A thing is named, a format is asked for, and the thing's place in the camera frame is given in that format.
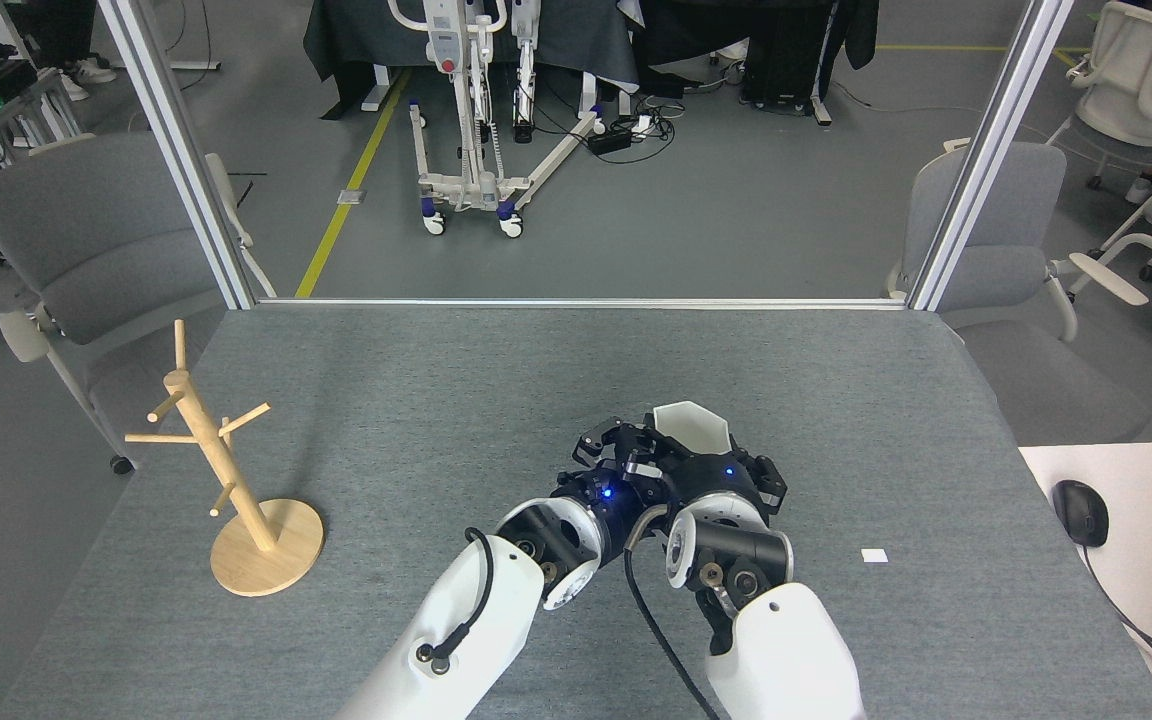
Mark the white desk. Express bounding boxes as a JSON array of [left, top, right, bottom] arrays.
[[1019, 441, 1152, 720]]

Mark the black computer mouse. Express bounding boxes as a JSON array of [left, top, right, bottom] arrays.
[[1052, 480, 1110, 548]]

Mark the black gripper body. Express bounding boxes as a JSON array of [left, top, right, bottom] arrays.
[[674, 455, 769, 519], [558, 475, 649, 561]]

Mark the white stand on wheels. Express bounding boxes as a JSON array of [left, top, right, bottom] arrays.
[[388, 0, 605, 239]]

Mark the black mouse cable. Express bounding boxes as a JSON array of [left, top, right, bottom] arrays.
[[1082, 545, 1152, 701]]

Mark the wooden cup rack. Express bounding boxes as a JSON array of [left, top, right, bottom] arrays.
[[125, 320, 324, 598]]

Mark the black cloth covered table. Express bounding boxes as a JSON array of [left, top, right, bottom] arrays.
[[303, 0, 639, 121]]

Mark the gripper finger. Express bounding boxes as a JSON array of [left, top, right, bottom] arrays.
[[577, 421, 649, 466], [626, 458, 675, 504], [642, 428, 702, 476], [754, 455, 789, 506]]

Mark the silver aluminium rail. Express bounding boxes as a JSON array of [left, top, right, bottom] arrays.
[[256, 297, 909, 311]]

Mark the grey upholstered chair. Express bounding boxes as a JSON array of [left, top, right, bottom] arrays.
[[0, 132, 277, 476], [886, 140, 1149, 446]]

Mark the silver aluminium post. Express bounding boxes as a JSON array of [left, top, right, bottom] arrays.
[[96, 0, 259, 311], [906, 0, 1077, 313]]

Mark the white hexagonal cup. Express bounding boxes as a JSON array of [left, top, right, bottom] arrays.
[[652, 401, 732, 461]]

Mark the black computer tower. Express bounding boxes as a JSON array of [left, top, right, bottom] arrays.
[[742, 8, 829, 113]]

